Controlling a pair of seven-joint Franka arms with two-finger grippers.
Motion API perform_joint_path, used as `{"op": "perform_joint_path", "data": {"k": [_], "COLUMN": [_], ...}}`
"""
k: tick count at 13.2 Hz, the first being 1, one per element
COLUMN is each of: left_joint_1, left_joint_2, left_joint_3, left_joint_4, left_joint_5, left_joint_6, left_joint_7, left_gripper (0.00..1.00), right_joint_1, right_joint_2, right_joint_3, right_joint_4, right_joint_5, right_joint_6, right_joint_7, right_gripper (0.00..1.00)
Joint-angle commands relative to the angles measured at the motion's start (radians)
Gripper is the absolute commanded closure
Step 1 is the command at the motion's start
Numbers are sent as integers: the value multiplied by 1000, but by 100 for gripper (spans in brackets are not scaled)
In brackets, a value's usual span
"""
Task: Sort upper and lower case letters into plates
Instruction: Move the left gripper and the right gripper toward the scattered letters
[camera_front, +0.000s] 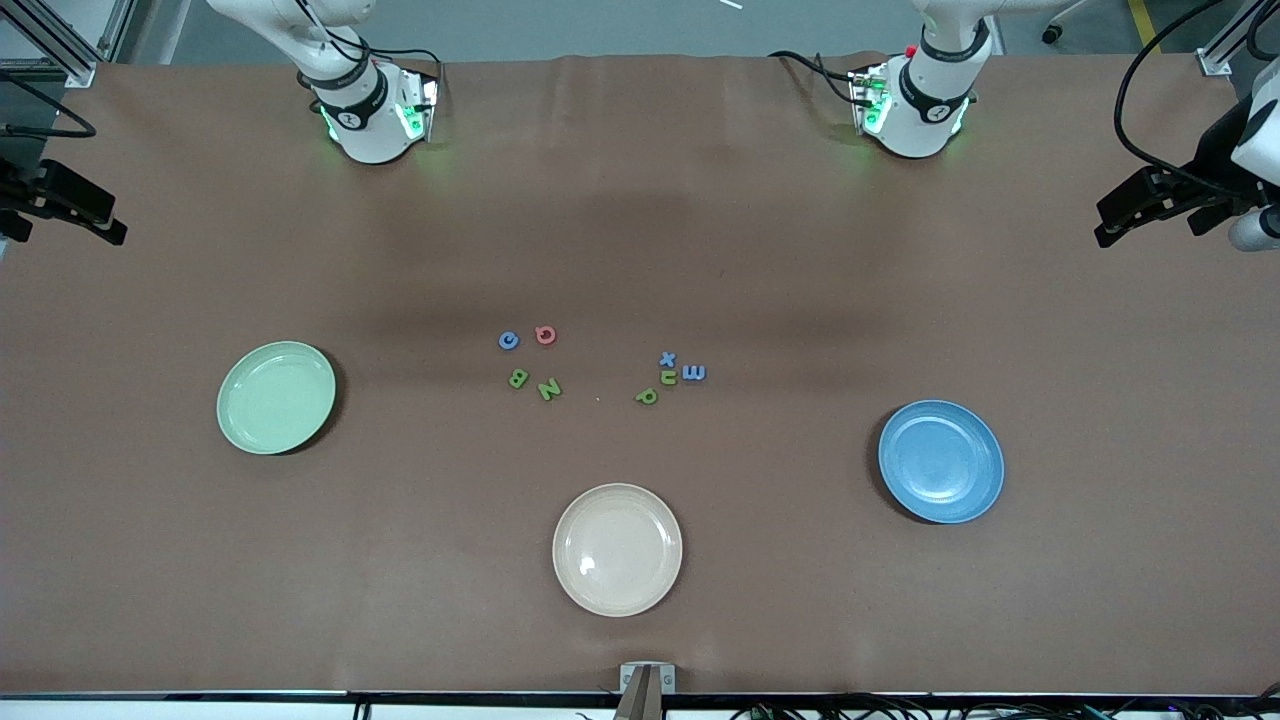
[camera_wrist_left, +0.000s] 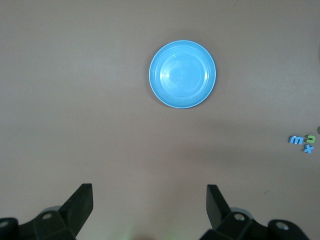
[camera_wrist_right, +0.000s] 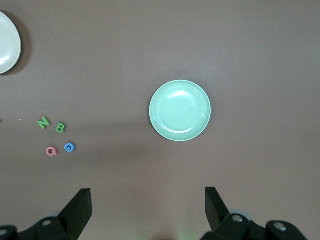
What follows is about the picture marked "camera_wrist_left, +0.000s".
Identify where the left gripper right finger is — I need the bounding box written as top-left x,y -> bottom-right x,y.
199,184 -> 311,240

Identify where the blue plate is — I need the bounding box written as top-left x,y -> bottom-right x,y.
148,39 -> 218,110

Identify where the brown table mat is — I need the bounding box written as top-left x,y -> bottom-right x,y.
0,0 -> 320,240

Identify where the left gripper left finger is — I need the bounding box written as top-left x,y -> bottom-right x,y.
0,183 -> 94,240

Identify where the blue lowercase letter m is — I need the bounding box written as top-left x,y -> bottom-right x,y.
288,135 -> 305,146

